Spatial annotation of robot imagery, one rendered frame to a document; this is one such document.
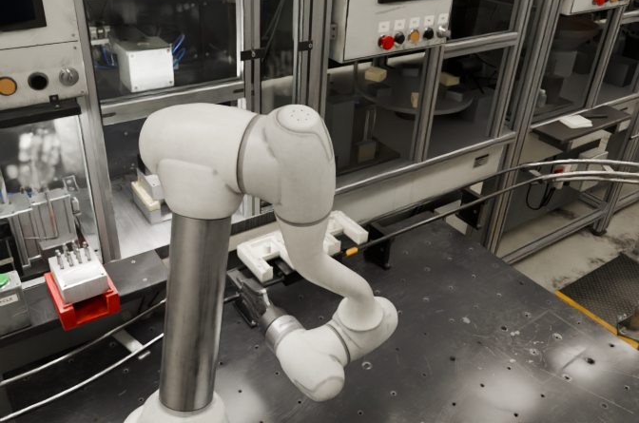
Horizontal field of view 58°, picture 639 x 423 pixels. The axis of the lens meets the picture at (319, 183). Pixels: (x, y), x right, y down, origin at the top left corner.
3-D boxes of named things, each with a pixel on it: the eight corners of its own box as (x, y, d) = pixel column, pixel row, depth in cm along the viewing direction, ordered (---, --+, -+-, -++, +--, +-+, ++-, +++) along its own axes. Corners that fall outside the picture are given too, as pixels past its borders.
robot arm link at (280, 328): (309, 322, 131) (296, 306, 135) (276, 337, 126) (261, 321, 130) (307, 350, 136) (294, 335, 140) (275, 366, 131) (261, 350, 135)
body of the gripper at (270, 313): (292, 336, 139) (272, 313, 145) (293, 310, 135) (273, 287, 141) (265, 348, 135) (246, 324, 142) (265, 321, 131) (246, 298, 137)
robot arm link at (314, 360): (276, 371, 132) (321, 342, 138) (314, 420, 121) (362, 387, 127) (270, 340, 126) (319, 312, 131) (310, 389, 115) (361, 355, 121)
